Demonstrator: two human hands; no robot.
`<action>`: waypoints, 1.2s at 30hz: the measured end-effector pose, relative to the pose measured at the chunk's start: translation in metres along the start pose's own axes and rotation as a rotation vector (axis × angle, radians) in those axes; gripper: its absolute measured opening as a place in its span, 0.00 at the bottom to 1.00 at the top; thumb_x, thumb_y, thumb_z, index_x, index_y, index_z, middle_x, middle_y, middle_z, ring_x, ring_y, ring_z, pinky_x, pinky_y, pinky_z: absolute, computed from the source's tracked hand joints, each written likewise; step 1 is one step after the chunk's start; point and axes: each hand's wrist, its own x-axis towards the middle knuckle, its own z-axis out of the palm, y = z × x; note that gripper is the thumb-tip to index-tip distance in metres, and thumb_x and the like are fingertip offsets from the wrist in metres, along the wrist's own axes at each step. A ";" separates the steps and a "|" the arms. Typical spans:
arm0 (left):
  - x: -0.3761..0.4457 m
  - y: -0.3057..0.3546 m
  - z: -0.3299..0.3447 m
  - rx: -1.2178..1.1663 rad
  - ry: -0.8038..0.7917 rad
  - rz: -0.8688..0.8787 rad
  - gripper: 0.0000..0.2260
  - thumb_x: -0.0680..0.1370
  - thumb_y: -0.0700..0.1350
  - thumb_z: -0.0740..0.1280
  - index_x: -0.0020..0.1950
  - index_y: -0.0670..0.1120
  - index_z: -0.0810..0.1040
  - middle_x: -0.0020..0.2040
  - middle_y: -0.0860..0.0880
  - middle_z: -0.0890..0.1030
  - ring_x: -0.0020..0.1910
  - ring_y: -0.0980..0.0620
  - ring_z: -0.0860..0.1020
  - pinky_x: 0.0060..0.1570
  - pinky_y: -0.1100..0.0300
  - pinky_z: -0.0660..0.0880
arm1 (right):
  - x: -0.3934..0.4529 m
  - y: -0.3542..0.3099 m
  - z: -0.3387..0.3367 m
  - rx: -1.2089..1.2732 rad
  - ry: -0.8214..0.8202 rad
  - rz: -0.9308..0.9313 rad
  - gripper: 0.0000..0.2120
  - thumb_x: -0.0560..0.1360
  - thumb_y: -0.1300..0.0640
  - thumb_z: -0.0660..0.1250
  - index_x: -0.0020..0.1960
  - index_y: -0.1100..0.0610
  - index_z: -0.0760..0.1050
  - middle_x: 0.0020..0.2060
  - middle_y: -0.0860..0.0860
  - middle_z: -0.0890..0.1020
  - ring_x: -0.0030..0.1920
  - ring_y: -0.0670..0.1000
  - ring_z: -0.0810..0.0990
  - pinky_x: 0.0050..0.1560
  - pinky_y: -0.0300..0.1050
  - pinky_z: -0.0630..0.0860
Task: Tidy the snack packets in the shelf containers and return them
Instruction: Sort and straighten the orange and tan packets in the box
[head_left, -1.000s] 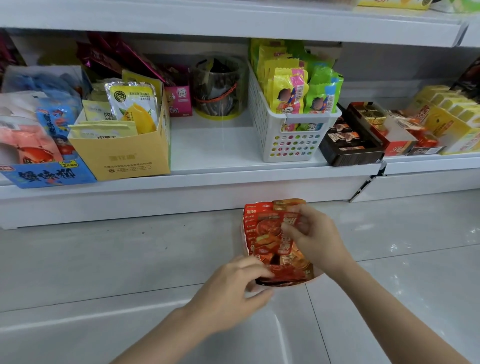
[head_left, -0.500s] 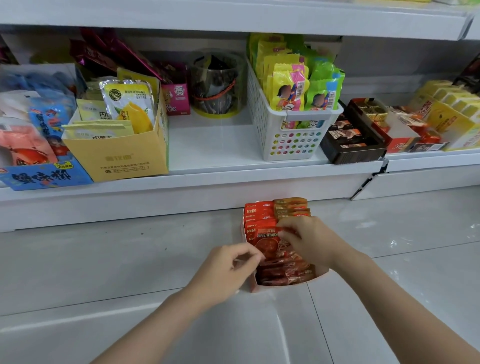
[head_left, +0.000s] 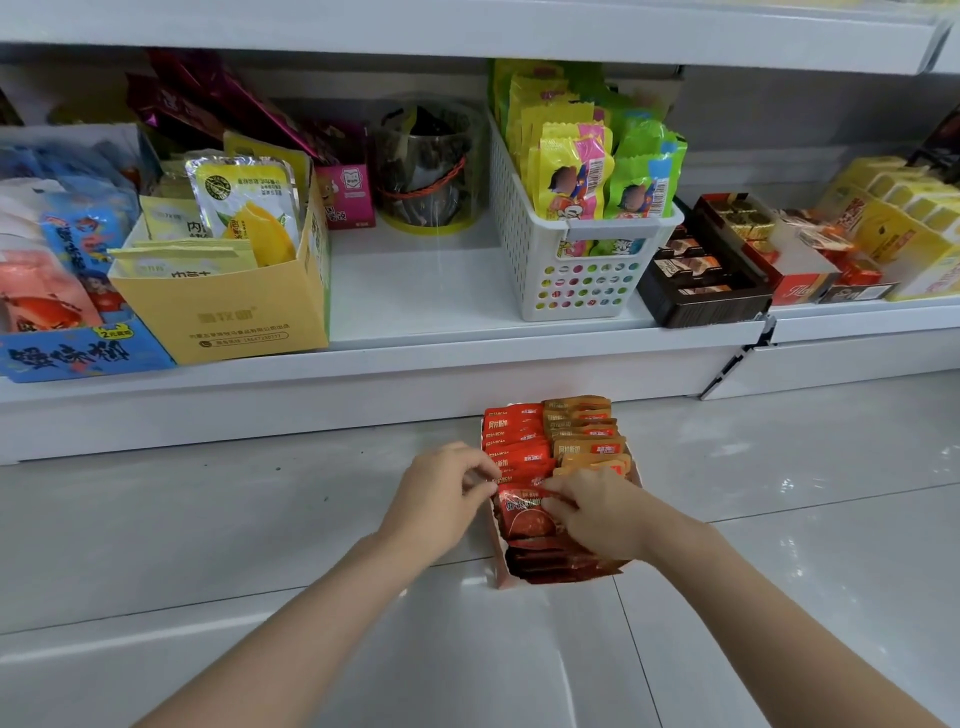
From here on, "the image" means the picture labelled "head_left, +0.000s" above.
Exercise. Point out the red box of gold candies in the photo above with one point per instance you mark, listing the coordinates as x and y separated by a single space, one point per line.
795 274

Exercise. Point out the pale yellow flat packet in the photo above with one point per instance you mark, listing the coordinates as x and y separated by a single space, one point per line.
172 219
184 257

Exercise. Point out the person's left forearm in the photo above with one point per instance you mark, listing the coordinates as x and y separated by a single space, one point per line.
300 637

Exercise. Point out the yellow cardboard box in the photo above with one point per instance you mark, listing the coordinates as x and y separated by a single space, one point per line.
225 315

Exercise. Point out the row of orange packets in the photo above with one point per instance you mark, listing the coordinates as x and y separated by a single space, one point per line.
589 435

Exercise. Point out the red snack packet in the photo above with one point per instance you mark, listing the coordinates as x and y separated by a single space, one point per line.
525 514

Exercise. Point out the white metal store shelf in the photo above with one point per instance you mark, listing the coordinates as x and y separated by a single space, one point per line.
420 352

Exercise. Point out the row of red packets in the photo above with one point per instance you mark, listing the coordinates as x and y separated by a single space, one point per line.
517 442

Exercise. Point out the dark snack bag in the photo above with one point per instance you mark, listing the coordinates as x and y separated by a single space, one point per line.
941 146

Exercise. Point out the person's right hand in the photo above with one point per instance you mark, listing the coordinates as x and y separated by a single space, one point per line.
615 514

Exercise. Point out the yellow display carton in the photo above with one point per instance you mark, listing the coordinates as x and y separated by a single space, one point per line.
900 232

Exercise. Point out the white perforated plastic basket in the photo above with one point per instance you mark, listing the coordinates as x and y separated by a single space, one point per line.
585 277

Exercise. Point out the box of red wrapped sweets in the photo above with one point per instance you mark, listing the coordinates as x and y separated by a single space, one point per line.
855 274

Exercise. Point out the clear plastic tub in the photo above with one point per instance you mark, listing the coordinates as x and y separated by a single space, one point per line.
431 172

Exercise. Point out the person's left hand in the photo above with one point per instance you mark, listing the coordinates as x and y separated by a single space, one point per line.
431 510

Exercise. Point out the pink small carton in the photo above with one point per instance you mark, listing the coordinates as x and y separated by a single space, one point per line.
346 191

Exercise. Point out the white adjoining shelf unit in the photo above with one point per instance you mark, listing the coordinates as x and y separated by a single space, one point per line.
847 352

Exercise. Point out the pile of blue snack bags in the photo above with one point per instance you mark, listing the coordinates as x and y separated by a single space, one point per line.
60 240

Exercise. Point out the open cardboard display box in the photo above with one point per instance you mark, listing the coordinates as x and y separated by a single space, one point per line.
499 562

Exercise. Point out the stack of dark red packets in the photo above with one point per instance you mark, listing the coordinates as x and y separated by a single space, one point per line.
559 562

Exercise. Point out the row of green candy packets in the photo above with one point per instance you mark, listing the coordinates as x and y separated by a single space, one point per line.
649 176

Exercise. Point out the blue cardboard display box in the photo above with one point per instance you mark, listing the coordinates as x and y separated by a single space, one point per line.
82 356

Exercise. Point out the person's right fingers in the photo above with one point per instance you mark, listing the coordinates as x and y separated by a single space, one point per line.
568 495

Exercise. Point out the silver and yellow snack packet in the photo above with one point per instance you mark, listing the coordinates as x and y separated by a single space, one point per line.
244 206

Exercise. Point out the dark brown chocolate tray box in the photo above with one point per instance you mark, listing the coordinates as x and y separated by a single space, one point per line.
705 300

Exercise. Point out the person's right forearm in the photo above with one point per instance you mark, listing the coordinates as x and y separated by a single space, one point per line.
765 630

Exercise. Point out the person's left thumb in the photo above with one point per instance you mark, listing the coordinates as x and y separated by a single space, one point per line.
481 491

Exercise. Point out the row of yellow candy packets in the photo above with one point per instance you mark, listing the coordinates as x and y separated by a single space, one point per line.
555 150

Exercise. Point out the white shelf board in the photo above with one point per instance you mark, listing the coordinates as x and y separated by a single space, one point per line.
450 30

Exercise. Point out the bunch of shiny magenta packets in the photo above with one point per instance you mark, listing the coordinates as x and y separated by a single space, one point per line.
202 97

